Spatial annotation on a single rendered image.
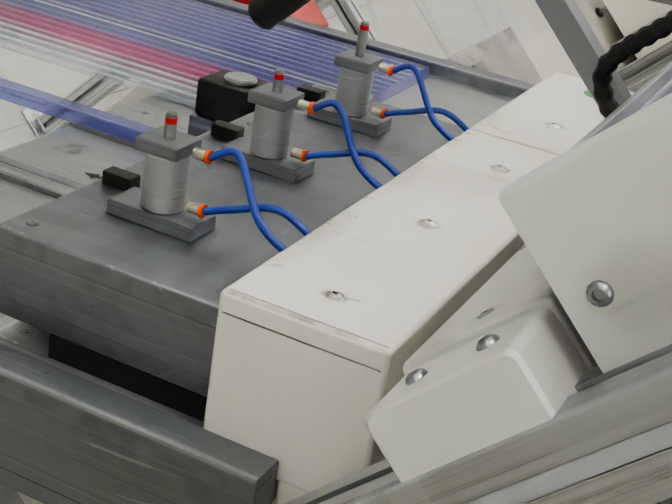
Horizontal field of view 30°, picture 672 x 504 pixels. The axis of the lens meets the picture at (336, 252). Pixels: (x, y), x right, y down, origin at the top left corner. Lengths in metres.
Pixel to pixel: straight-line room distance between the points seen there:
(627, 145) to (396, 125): 0.44
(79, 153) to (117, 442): 0.35
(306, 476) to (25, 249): 0.18
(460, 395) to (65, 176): 0.46
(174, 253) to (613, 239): 0.26
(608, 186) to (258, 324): 0.18
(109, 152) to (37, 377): 0.32
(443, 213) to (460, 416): 0.23
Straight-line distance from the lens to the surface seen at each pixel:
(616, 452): 0.42
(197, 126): 0.92
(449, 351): 0.47
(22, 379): 0.59
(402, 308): 0.54
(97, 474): 0.58
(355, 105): 0.81
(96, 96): 2.32
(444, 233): 0.62
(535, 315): 0.44
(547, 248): 0.42
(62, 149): 0.88
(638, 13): 5.29
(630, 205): 0.41
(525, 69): 2.66
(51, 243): 0.60
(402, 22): 3.80
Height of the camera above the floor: 1.57
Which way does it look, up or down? 32 degrees down
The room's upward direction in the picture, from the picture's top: 60 degrees clockwise
